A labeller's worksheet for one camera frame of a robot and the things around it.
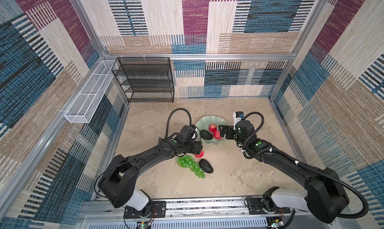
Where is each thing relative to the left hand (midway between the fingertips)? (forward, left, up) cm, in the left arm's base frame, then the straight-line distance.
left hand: (198, 145), depth 85 cm
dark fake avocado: (-10, -4, -5) cm, 12 cm away
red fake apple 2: (+15, -10, -5) cm, 19 cm away
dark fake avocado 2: (+9, -4, -4) cm, 11 cm away
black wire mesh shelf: (+50, +37, +7) cm, 63 cm away
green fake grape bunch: (-7, +7, -5) cm, 11 cm away
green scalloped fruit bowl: (+19, -4, -6) cm, 21 cm away
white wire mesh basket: (+7, +54, +24) cm, 60 cm away
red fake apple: (-3, -1, -6) cm, 7 cm away
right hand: (+7, -16, +6) cm, 18 cm away
